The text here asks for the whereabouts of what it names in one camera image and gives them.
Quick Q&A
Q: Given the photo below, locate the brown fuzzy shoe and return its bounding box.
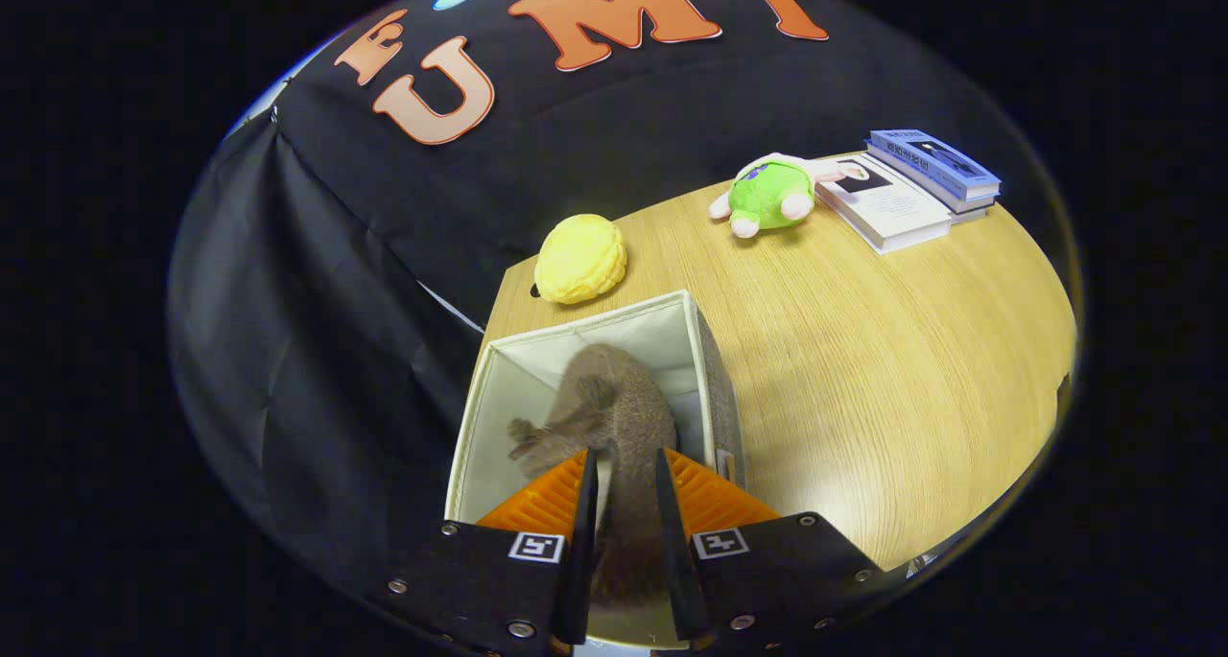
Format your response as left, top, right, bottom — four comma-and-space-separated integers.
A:
507, 342, 684, 612

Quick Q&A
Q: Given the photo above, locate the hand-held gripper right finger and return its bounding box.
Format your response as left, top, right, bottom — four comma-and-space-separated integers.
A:
654, 447, 886, 652

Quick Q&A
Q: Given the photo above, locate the grey fabric storage box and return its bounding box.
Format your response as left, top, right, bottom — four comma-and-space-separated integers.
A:
444, 290, 747, 650

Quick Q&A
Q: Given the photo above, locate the white book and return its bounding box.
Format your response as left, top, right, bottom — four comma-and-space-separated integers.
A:
815, 153, 954, 256

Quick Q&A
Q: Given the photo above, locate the green and white plush toy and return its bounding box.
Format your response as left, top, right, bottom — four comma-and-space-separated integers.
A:
708, 153, 869, 240

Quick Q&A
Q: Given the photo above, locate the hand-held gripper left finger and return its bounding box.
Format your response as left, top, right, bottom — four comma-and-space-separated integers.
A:
367, 448, 600, 657

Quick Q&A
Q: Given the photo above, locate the black backdrop cloth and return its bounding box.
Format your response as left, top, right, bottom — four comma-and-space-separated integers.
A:
165, 0, 1056, 600

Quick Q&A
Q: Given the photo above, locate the yellow plush bread toy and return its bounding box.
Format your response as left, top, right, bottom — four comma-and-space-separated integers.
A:
533, 214, 629, 306

